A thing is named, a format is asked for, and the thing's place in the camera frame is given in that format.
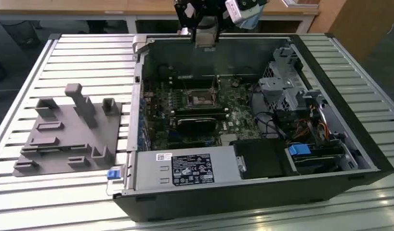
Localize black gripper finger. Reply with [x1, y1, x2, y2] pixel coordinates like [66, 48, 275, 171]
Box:
[189, 23, 198, 44]
[214, 14, 221, 47]

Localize CPU silver top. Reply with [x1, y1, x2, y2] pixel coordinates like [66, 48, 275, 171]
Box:
[196, 30, 217, 48]

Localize CPU socket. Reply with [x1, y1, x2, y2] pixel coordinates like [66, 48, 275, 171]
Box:
[182, 88, 222, 108]

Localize black expansion slot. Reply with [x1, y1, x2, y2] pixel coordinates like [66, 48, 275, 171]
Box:
[168, 142, 205, 149]

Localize black drive bay cover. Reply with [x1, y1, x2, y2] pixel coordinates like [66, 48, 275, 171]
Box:
[229, 139, 299, 180]

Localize white book stack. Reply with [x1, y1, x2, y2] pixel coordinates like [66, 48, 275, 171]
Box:
[281, 0, 321, 8]

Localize person dark legs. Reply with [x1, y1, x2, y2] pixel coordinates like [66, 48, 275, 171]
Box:
[85, 20, 109, 34]

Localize silver drive cage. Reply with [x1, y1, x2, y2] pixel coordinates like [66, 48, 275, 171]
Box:
[256, 47, 328, 112]

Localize green RAM stick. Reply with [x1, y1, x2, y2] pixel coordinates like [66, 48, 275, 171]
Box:
[173, 107, 226, 119]

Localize green motherboard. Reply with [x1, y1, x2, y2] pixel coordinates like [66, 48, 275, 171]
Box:
[140, 75, 264, 152]

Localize black graphics card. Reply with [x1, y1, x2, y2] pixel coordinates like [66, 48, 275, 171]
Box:
[174, 116, 218, 134]

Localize wooden desk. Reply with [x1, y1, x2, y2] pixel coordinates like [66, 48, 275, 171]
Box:
[0, 0, 321, 34]

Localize wooden cabinet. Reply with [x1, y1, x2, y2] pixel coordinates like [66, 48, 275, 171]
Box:
[307, 0, 394, 64]

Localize silver chipset heatsink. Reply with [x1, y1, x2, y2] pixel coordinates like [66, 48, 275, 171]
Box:
[218, 134, 240, 147]

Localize black mesh bin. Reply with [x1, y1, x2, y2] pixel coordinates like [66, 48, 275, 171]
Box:
[0, 19, 42, 50]

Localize blue disk carrier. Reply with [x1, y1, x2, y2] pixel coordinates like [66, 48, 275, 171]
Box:
[288, 143, 312, 158]

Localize silver power supply unit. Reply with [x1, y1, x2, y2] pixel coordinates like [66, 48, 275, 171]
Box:
[130, 145, 242, 191]

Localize grey parts rack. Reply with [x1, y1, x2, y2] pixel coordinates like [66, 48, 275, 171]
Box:
[11, 83, 124, 178]

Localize disk bay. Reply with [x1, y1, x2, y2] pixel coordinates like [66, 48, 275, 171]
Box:
[284, 141, 359, 175]

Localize black PC case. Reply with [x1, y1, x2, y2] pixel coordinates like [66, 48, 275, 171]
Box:
[110, 32, 394, 222]

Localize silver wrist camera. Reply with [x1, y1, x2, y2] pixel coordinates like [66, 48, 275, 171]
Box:
[224, 0, 264, 25]

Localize black cable bundle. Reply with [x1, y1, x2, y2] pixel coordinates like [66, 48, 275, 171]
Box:
[253, 110, 299, 142]

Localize coloured wire bundle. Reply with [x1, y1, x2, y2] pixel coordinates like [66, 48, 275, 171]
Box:
[292, 117, 332, 143]

